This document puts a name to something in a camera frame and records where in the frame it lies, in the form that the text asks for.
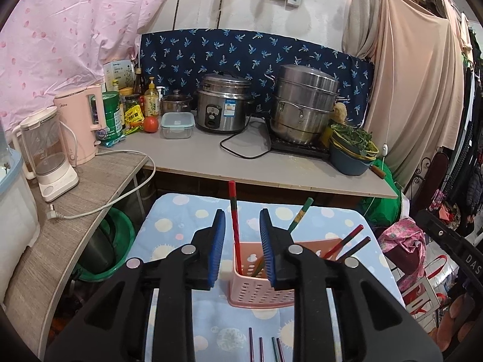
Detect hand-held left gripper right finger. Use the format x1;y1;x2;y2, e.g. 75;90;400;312
258;208;442;362

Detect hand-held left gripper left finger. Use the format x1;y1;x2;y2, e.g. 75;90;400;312
45;209;226;362

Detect red chopstick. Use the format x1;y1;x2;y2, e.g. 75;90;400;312
228;180;243;276
322;224;365;260

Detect pink perforated utensil holder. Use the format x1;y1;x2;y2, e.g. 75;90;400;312
227;238;374;309

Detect blue printed tablecloth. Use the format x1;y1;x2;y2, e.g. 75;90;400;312
128;193;406;362

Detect pink floral cloth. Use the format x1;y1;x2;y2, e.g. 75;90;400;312
377;217;427;291

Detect white metal rack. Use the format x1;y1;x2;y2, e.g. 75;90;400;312
400;271;442;321

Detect dark metal chair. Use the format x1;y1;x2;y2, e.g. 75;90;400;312
411;151;459;215

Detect grey counter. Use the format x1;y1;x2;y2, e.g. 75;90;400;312
0;117;398;348

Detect green plastic bag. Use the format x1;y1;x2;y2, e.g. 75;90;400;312
358;158;402;227

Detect green plastic tub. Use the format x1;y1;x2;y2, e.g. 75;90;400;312
73;207;136;281

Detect black induction cooker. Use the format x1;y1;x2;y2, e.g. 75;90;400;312
269;128;333;157

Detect blue plastic basin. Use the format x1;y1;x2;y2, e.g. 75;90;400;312
329;141;378;176

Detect yellow plastic basin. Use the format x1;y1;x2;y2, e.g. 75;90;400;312
321;126;378;159

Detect hanging clothes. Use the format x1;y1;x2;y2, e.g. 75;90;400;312
426;0;483;234

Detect glass food container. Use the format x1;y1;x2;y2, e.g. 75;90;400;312
160;112;196;139

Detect leafy green vegetables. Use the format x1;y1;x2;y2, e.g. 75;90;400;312
330;122;378;155

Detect steel rice cooker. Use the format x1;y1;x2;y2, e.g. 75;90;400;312
195;71;254;133

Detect steel steamer pot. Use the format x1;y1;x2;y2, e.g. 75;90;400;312
266;65;350;144

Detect small steel pot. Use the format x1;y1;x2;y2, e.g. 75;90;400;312
161;90;193;114

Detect yellow snack packet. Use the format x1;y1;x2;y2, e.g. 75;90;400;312
124;105;146;131

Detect yellow dish soap bottle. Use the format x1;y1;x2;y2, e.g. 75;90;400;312
144;77;161;117

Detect glass jar yellow lid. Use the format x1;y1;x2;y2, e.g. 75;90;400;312
120;87;140;114

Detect green tin can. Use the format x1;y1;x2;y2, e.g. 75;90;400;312
101;90;125;136

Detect beige curtain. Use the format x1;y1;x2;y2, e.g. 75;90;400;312
347;0;472;185

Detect pink electric kettle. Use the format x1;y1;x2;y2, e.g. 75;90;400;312
53;83;108;167

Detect white glass kettle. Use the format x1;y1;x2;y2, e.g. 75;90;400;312
12;106;80;202

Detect navy printed cloth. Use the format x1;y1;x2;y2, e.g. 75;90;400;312
138;28;376;129

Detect white carton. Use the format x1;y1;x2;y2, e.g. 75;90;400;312
103;60;136;93

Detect white storage box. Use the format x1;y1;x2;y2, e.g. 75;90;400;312
0;147;40;306

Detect pink printed curtain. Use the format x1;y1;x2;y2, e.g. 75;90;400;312
0;0;182;129

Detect black power cord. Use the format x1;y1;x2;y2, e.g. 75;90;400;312
220;115;272;158

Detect white power cord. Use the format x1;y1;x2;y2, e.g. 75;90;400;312
47;150;156;220

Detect white cord with switch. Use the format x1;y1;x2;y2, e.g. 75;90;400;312
373;0;395;174

